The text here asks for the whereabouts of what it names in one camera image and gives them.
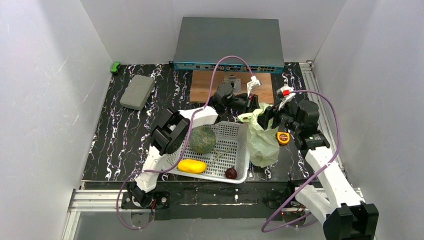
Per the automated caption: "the white plastic basket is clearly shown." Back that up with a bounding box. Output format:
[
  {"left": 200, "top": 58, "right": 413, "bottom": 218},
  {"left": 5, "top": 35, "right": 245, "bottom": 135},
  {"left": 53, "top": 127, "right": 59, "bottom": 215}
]
[{"left": 169, "top": 121, "right": 250, "bottom": 184}]

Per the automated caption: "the purple cable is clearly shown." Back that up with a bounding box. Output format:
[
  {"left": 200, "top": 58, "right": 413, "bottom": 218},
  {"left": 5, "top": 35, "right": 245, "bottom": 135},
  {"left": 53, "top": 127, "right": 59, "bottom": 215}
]
[
  {"left": 115, "top": 55, "right": 256, "bottom": 231},
  {"left": 260, "top": 89, "right": 342, "bottom": 233}
]

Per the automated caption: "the brown wooden board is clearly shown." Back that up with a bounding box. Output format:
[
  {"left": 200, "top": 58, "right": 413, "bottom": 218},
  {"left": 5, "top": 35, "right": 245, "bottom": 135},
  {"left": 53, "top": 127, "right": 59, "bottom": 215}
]
[{"left": 189, "top": 70, "right": 274, "bottom": 104}]

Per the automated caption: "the grey rectangular case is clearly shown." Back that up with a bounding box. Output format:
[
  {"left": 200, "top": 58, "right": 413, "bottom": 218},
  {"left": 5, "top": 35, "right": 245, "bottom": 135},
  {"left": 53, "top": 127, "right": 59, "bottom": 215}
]
[{"left": 119, "top": 75, "right": 155, "bottom": 111}]

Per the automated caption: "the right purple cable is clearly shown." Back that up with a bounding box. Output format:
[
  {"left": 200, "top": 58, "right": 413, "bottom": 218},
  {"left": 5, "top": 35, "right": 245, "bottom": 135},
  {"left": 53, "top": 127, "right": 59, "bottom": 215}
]
[{"left": 260, "top": 89, "right": 342, "bottom": 233}]

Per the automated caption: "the green black small tool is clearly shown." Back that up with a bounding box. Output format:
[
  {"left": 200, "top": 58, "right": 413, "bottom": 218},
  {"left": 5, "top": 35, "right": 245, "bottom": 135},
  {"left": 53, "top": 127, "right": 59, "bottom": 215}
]
[{"left": 110, "top": 61, "right": 121, "bottom": 75}]

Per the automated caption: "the grey network switch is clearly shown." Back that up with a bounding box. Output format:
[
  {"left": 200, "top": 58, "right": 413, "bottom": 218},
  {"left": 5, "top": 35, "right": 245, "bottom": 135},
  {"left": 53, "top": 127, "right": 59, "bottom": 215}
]
[{"left": 170, "top": 16, "right": 285, "bottom": 74}]

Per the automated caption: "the black base frame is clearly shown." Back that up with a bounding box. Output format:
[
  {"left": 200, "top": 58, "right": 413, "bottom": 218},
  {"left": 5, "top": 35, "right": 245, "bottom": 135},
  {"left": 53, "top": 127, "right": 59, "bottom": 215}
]
[{"left": 120, "top": 181, "right": 290, "bottom": 221}]

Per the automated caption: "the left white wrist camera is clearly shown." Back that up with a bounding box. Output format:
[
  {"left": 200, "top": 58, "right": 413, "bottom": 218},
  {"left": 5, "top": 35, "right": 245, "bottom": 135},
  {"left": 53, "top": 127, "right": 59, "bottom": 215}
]
[{"left": 246, "top": 75, "right": 262, "bottom": 96}]

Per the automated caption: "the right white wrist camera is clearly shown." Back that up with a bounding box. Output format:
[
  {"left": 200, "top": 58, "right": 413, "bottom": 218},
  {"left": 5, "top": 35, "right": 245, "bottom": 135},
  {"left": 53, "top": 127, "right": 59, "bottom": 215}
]
[{"left": 276, "top": 84, "right": 296, "bottom": 110}]

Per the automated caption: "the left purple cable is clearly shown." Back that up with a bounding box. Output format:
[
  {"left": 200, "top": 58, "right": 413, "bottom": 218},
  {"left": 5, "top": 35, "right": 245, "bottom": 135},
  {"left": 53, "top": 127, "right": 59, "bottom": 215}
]
[{"left": 115, "top": 55, "right": 256, "bottom": 231}]

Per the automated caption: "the green fake melon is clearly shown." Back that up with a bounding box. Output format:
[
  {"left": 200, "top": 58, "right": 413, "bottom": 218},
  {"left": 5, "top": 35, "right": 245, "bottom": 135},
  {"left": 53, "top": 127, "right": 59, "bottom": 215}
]
[{"left": 189, "top": 125, "right": 217, "bottom": 154}]

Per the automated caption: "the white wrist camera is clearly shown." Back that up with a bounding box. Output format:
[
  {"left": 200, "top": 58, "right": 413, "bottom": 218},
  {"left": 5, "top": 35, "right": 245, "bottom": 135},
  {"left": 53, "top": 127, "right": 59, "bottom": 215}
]
[
  {"left": 276, "top": 84, "right": 296, "bottom": 110},
  {"left": 246, "top": 75, "right": 262, "bottom": 96}
]

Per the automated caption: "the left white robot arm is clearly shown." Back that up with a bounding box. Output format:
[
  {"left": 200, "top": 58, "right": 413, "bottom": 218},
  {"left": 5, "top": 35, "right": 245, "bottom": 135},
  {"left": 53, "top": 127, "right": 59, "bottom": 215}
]
[{"left": 126, "top": 76, "right": 261, "bottom": 208}]

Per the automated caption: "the dark red fake fruit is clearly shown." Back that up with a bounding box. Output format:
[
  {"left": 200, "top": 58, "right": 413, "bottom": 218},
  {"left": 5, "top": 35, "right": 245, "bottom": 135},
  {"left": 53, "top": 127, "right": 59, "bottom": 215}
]
[{"left": 224, "top": 167, "right": 238, "bottom": 180}]

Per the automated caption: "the yellow fake mango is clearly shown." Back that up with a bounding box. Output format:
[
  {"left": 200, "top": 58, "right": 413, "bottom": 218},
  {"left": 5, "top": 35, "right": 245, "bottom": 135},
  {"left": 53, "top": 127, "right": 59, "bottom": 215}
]
[{"left": 177, "top": 159, "right": 208, "bottom": 174}]

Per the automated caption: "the yellow tape measure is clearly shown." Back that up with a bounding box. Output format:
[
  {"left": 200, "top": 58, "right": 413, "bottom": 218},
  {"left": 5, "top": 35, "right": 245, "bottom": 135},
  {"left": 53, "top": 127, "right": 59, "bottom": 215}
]
[{"left": 276, "top": 131, "right": 290, "bottom": 146}]

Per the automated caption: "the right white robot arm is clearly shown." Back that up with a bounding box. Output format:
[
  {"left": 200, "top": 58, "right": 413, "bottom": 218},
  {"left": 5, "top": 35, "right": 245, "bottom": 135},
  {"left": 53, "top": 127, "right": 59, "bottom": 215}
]
[{"left": 259, "top": 100, "right": 379, "bottom": 240}]

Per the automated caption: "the light green plastic bag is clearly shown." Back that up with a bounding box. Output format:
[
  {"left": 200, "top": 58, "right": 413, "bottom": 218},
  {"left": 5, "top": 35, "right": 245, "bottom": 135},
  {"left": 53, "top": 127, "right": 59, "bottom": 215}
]
[{"left": 237, "top": 102, "right": 280, "bottom": 168}]

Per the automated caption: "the small metal bracket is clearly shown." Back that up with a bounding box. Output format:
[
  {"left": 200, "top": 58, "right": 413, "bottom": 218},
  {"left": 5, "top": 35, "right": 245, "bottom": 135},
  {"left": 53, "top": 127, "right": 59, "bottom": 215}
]
[{"left": 222, "top": 73, "right": 242, "bottom": 94}]

